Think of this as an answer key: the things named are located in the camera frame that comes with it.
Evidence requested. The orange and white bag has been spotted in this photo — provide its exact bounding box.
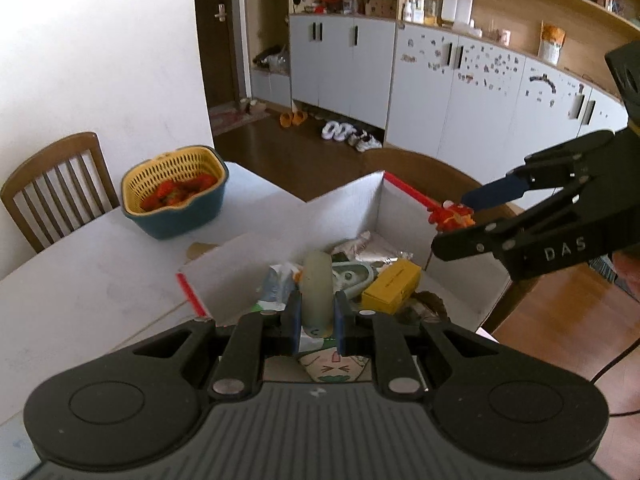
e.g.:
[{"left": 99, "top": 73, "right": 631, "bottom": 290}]
[{"left": 537, "top": 22, "right": 566, "bottom": 66}]

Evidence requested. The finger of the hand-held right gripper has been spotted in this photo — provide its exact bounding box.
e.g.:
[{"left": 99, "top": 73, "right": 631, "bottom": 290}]
[
  {"left": 462, "top": 130, "right": 616, "bottom": 211},
  {"left": 431, "top": 177, "right": 591, "bottom": 262}
]

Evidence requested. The shiny foil packet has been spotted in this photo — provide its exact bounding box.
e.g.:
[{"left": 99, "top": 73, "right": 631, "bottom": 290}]
[{"left": 330, "top": 232, "right": 416, "bottom": 266}]

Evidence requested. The yellow and blue strainer basket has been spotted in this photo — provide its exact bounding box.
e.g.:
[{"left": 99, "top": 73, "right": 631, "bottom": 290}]
[{"left": 121, "top": 146, "right": 230, "bottom": 241}]

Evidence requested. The dark wooden door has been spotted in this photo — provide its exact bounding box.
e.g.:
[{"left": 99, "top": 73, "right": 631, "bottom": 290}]
[{"left": 192, "top": 0, "right": 251, "bottom": 111}]

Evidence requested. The small yellow box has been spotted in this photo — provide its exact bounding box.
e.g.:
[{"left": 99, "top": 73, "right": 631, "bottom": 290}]
[{"left": 361, "top": 259, "right": 422, "bottom": 313}]

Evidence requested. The white plastic bag packet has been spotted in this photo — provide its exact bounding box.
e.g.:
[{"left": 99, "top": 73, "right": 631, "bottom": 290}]
[{"left": 257, "top": 262, "right": 303, "bottom": 311}]

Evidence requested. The wooden slatted chair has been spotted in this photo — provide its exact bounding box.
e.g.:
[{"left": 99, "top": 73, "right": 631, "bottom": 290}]
[
  {"left": 362, "top": 149, "right": 541, "bottom": 331},
  {"left": 0, "top": 132, "right": 121, "bottom": 253}
]

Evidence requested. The black cable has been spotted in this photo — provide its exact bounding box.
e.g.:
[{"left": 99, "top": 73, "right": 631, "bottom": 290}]
[{"left": 590, "top": 340, "right": 640, "bottom": 417}]

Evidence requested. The white pouch with green print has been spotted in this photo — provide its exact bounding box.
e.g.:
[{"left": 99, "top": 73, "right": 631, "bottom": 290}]
[{"left": 299, "top": 347, "right": 373, "bottom": 385}]

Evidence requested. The red cardboard box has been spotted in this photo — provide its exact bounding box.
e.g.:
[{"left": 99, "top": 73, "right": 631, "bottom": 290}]
[{"left": 175, "top": 170, "right": 511, "bottom": 391}]

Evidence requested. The white wall cabinet unit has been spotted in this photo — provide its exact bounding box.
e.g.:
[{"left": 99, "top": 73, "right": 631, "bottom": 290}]
[{"left": 245, "top": 0, "right": 640, "bottom": 186}]

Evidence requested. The pile of strawberries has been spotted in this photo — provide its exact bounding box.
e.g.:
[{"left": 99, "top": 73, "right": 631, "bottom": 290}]
[{"left": 140, "top": 172, "right": 218, "bottom": 211}]

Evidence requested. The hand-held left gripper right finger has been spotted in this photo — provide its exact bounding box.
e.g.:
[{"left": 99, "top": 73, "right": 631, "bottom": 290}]
[{"left": 334, "top": 290, "right": 551, "bottom": 402}]

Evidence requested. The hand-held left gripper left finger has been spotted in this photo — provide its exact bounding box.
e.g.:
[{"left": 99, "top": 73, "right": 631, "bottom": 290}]
[{"left": 75, "top": 290, "right": 303, "bottom": 401}]

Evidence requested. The patterned door rug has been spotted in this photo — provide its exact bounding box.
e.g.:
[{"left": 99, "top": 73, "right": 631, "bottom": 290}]
[{"left": 207, "top": 105, "right": 281, "bottom": 136}]

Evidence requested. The red ornament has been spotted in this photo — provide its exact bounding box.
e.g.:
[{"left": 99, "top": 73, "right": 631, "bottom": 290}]
[{"left": 427, "top": 200, "right": 476, "bottom": 233}]

